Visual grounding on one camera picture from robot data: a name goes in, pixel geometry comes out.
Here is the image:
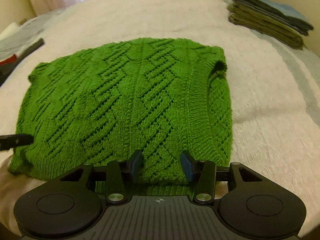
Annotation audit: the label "folded blue garment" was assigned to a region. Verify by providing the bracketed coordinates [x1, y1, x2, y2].
[243, 0, 311, 25]

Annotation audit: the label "folded olive grey garments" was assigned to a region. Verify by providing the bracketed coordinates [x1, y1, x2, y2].
[227, 0, 313, 50]

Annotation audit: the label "green knit sweater vest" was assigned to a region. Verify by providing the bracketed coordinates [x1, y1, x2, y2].
[8, 38, 233, 195]

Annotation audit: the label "black garment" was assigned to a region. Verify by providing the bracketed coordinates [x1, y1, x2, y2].
[1, 38, 44, 86]

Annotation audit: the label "red garment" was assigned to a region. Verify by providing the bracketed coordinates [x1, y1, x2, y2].
[0, 54, 17, 66]

